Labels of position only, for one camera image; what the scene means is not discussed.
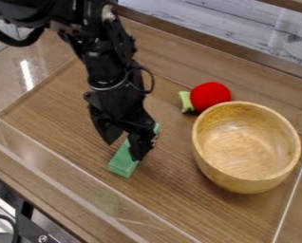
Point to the brown wooden bowl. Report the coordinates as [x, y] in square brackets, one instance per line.
[246, 147]

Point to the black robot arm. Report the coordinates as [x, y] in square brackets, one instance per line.
[89, 25]

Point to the red plush tomato toy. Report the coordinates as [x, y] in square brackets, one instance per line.
[205, 96]

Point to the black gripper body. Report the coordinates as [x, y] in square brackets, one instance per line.
[124, 106]

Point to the black table leg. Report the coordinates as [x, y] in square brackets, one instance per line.
[27, 209]

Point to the black device under table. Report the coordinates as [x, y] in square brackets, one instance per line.
[26, 232]

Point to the green rectangular block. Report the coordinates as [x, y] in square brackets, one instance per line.
[122, 164]

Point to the clear acrylic tray wall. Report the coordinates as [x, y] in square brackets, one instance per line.
[83, 203]

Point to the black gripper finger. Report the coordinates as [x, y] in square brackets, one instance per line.
[106, 127]
[141, 144]

